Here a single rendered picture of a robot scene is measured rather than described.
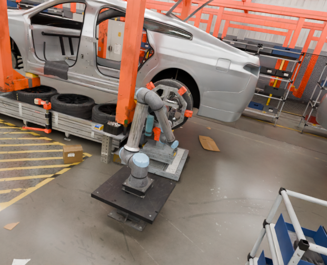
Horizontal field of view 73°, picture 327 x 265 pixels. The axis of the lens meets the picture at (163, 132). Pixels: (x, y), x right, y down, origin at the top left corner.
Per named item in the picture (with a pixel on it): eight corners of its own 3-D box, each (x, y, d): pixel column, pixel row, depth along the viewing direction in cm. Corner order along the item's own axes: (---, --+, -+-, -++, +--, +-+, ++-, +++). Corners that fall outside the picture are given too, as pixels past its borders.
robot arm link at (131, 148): (126, 168, 204) (145, 89, 182) (116, 159, 216) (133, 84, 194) (139, 166, 215) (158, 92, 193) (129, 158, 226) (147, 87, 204)
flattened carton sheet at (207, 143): (212, 138, 439) (212, 137, 437) (219, 152, 388) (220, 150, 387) (198, 136, 435) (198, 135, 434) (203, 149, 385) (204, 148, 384)
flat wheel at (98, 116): (135, 119, 385) (137, 106, 376) (131, 134, 325) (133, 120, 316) (97, 113, 379) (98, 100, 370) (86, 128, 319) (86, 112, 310)
